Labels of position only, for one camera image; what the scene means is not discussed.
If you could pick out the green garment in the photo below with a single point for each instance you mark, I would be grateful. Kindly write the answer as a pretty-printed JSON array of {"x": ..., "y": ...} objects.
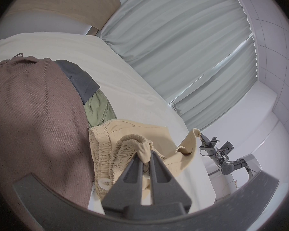
[{"x": 98, "y": 112}]

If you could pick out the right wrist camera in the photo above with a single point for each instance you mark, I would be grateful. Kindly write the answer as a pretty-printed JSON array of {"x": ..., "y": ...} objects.
[{"x": 227, "y": 147}]

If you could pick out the pale green curtain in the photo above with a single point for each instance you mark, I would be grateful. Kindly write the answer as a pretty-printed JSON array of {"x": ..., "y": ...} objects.
[
  {"x": 171, "y": 32},
  {"x": 219, "y": 92}
]

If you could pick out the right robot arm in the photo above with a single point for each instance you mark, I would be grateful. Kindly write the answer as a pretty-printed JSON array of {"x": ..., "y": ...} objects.
[{"x": 250, "y": 163}]

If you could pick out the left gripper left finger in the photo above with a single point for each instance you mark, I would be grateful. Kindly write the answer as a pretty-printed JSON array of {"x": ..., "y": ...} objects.
[{"x": 127, "y": 189}]

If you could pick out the bed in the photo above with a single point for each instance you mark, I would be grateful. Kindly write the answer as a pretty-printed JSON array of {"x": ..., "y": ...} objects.
[{"x": 134, "y": 85}]

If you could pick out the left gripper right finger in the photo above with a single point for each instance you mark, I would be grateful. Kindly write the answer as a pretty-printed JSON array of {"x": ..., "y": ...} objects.
[{"x": 166, "y": 189}]

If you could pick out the tan shorts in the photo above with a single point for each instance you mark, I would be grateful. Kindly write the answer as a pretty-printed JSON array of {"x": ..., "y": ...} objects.
[{"x": 134, "y": 129}]

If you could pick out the black garment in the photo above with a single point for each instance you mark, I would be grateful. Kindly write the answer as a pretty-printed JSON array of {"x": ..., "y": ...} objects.
[{"x": 79, "y": 80}]

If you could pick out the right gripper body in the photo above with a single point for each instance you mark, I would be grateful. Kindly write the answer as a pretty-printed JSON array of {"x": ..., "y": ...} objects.
[{"x": 208, "y": 149}]

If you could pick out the brown garment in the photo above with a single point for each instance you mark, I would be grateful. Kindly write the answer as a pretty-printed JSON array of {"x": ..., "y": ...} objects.
[{"x": 38, "y": 117}]

